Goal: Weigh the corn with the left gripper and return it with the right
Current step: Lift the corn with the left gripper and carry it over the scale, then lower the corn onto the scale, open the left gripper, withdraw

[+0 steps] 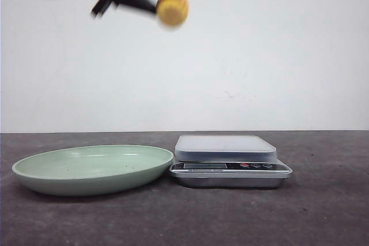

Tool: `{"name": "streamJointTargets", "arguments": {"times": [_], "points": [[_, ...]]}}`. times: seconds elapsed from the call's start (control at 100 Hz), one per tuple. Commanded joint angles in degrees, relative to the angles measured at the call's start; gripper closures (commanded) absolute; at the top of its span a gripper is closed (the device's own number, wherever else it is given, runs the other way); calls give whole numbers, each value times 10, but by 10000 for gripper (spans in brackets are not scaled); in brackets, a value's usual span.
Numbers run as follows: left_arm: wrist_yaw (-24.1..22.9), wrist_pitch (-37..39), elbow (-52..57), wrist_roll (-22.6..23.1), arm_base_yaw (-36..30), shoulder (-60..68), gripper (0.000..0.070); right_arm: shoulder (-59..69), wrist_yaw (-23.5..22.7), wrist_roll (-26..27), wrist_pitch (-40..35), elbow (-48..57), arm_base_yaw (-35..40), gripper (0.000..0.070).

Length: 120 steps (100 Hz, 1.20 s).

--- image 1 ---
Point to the silver digital kitchen scale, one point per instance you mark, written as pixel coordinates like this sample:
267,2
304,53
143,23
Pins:
227,161

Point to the green round plate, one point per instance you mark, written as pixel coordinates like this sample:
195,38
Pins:
92,170

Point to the yellow corn cob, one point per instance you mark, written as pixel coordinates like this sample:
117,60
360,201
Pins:
172,13

